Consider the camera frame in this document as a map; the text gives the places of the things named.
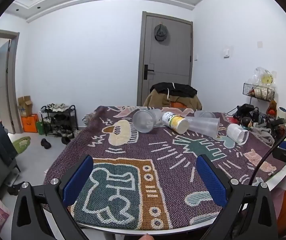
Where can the wide clear plastic cup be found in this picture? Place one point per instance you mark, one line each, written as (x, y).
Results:
(145, 121)

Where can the dark jacket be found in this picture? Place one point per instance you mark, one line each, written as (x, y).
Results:
(1, 142)

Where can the black sock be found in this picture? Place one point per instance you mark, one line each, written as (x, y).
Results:
(15, 188)

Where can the black electronic device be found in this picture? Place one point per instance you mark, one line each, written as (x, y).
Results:
(245, 110)

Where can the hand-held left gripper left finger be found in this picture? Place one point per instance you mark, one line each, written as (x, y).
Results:
(79, 180)

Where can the clear plastic bag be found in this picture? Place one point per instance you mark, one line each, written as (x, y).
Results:
(264, 77)

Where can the small clear plastic cup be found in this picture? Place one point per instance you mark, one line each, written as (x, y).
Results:
(205, 115)

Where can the dark green hat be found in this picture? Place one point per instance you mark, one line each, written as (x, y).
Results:
(161, 33)

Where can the white tape roll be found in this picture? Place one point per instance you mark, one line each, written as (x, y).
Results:
(282, 112)

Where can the green bag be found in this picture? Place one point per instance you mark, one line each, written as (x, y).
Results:
(39, 127)

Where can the white frosted plastic cup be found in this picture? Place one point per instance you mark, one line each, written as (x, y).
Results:
(238, 133)

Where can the white light switch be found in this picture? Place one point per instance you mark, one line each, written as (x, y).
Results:
(226, 52)

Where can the brown jacket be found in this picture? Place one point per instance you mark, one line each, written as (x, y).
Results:
(158, 100)

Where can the black shoe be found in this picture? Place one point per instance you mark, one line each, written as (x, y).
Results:
(45, 143)

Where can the chair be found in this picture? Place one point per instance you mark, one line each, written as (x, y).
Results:
(174, 103)

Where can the black garment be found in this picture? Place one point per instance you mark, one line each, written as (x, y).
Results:
(178, 88)

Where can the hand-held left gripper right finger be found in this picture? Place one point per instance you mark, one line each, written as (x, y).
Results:
(211, 182)

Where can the black shoe rack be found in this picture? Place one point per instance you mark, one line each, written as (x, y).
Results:
(59, 120)

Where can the grey open door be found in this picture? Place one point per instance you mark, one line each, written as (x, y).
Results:
(4, 85)

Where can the printed woven blanket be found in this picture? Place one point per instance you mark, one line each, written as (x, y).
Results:
(143, 170)

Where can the green slipper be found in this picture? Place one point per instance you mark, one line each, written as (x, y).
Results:
(21, 143)

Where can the yellow and white paper cup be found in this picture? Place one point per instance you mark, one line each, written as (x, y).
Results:
(176, 123)

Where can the orange box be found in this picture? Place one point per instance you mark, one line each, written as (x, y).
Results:
(29, 123)

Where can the cardboard box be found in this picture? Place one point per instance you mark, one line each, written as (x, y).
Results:
(25, 105)

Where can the grey cloth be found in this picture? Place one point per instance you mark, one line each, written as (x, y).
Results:
(264, 133)

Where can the brown toy figure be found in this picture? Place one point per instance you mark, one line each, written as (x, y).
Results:
(272, 107)

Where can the person's left hand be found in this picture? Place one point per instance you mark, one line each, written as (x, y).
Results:
(147, 237)

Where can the black-haired figurine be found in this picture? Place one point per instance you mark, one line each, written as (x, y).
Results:
(246, 122)

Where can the tall clear plastic cup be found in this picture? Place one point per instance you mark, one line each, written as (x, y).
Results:
(204, 126)

